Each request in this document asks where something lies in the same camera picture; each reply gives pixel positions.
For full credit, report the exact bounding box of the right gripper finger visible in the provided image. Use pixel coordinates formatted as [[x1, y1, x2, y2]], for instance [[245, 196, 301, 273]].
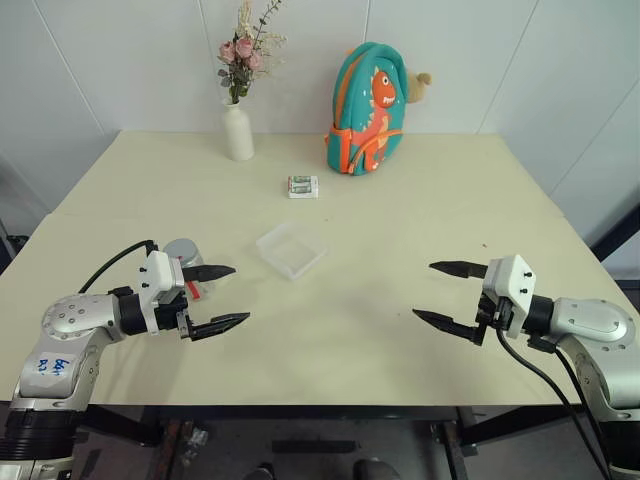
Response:
[[411, 308, 487, 347], [428, 259, 489, 281]]

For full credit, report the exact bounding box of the white ceramic vase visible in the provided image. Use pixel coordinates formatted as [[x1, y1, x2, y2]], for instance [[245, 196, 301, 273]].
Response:
[[221, 102, 256, 162]]

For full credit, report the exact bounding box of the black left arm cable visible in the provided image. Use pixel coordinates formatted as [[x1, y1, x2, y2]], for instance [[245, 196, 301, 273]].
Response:
[[77, 239, 162, 295]]

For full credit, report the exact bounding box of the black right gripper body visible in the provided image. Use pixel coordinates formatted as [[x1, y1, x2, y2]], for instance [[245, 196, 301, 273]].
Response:
[[474, 286, 515, 330]]

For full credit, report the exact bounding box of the pink dried flower bouquet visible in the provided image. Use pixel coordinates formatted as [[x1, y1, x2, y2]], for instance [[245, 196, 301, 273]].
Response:
[[216, 0, 289, 107]]

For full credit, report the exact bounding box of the teal orange dinosaur backpack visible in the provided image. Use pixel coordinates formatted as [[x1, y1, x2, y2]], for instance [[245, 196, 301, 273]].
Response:
[[323, 41, 407, 177]]

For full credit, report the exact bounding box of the beige plush toy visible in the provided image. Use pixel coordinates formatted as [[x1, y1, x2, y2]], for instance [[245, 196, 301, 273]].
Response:
[[403, 67, 434, 105]]

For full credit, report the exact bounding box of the clear plastic square container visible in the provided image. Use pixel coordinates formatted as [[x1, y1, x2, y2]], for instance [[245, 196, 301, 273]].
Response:
[[255, 222, 330, 282]]

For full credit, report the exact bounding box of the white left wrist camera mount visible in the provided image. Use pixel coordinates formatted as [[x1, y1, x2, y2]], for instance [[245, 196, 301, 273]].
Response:
[[136, 250, 188, 336]]

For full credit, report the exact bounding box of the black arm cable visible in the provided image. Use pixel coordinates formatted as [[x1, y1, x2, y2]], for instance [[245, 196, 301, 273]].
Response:
[[494, 322, 619, 480], [77, 239, 162, 295]]

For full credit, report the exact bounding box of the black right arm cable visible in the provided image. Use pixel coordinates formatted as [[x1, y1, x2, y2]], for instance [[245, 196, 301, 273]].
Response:
[[494, 322, 619, 480]]

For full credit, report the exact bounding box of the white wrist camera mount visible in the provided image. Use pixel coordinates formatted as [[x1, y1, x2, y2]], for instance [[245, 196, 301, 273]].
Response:
[[136, 250, 188, 336], [480, 253, 539, 337]]

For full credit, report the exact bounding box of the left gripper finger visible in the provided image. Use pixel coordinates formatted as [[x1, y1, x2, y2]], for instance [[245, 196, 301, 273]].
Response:
[[189, 311, 252, 344], [181, 264, 238, 285]]

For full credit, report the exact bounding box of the small battery pack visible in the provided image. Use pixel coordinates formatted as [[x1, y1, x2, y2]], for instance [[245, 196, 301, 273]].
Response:
[[286, 174, 321, 201]]

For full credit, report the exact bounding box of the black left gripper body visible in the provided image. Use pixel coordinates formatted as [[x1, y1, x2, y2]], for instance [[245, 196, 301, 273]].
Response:
[[153, 293, 195, 341]]

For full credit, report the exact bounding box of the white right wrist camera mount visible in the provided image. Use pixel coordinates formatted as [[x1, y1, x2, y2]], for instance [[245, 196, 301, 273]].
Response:
[[480, 253, 539, 337]]

